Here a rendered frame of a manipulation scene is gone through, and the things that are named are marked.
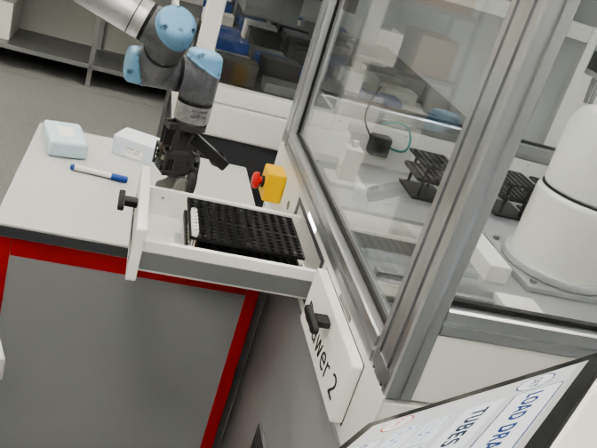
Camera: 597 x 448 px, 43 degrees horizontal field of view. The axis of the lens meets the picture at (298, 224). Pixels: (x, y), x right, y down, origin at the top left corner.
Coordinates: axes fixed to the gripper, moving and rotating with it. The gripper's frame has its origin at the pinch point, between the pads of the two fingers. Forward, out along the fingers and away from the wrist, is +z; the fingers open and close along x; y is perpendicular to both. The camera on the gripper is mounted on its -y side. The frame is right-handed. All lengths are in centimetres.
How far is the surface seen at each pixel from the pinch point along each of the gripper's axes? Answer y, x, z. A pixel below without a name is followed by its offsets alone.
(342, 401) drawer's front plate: 1, 73, -5
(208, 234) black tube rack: 6.5, 29.7, -8.9
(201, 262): 9.3, 35.4, -6.1
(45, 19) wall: -52, -402, 56
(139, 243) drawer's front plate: 20.8, 33.3, -8.5
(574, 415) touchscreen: 14, 114, -38
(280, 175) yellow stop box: -22.7, 1.0, -10.0
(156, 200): 9.5, 9.8, -5.6
